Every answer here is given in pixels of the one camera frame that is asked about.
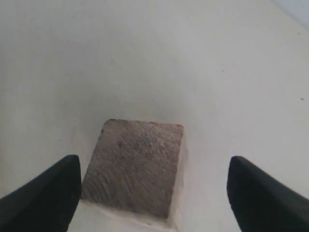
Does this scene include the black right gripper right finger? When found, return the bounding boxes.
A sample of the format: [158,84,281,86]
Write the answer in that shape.
[226,156,309,232]

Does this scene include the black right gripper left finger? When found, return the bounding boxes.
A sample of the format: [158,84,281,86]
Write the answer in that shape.
[0,155,81,232]

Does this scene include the third largest wooden cube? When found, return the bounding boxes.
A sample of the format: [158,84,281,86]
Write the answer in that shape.
[81,119,187,231]

